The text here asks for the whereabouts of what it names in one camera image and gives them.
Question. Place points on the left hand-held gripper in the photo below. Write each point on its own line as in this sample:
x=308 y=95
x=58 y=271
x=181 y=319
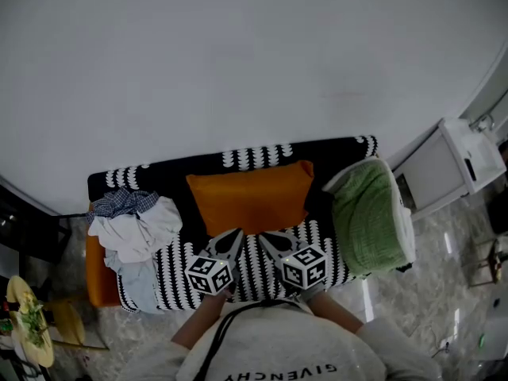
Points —
x=208 y=274

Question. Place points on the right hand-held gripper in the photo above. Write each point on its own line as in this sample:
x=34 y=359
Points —
x=305 y=268

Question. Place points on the orange cushion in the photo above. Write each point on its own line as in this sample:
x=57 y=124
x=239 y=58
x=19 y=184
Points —
x=250 y=201

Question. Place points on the person's right forearm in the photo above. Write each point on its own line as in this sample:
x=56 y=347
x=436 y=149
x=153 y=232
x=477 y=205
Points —
x=333 y=312

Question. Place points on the person's left forearm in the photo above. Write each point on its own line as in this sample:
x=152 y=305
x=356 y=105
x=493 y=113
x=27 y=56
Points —
x=198 y=320

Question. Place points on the white wristwatch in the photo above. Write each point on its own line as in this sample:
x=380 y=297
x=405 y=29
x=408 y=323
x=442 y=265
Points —
x=315 y=292

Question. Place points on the black white patterned sofa cover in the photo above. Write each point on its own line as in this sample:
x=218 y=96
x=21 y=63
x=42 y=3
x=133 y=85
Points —
x=174 y=181

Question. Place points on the green knitted blanket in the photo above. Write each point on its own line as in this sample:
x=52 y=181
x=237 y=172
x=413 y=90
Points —
x=365 y=220

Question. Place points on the person's white t-shirt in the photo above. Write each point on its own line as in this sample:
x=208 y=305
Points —
x=278 y=339

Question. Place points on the pile of crumpled clothes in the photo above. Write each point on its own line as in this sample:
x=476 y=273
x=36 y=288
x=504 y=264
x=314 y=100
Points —
x=135 y=232

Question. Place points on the light blue cloth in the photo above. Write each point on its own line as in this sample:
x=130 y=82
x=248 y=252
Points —
x=139 y=284

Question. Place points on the orange sofa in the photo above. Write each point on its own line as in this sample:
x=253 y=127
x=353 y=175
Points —
x=99 y=280

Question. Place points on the white cabinet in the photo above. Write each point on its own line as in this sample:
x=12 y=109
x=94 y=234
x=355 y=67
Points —
x=432 y=173

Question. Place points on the small round wooden stool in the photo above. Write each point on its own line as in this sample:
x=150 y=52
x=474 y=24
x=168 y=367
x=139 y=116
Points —
x=69 y=322

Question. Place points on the black framed cabinet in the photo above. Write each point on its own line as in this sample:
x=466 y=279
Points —
x=24 y=228

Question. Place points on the yellow flower bouquet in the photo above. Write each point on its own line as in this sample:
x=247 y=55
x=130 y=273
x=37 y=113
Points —
x=33 y=324

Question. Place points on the black round table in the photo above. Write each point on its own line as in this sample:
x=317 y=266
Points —
x=498 y=214

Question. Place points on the round yellow table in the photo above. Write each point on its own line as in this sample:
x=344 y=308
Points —
x=16 y=288

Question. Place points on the metal faucet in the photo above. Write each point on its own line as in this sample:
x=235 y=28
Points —
x=482 y=123

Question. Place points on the metal frame wooden stool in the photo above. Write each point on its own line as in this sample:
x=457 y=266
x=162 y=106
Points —
x=490 y=264

